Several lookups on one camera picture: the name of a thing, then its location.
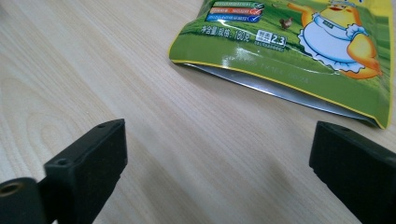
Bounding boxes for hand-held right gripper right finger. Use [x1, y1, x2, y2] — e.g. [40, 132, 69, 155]
[308, 120, 396, 224]

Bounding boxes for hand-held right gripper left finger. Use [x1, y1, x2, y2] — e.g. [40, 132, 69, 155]
[36, 119, 129, 224]

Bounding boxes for yellow green spout pouch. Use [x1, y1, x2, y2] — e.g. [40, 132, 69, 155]
[167, 0, 395, 130]

